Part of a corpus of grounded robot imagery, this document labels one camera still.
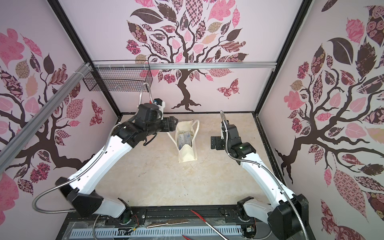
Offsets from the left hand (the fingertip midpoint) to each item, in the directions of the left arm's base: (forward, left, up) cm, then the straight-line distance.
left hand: (170, 123), depth 72 cm
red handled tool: (-36, -15, -29) cm, 49 cm away
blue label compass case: (+5, -3, -23) cm, 23 cm away
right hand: (-1, -26, -11) cm, 28 cm away
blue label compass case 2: (+6, -7, -24) cm, 26 cm away
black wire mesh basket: (+61, +46, -14) cm, 77 cm away
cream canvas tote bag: (-2, -7, -26) cm, 27 cm away
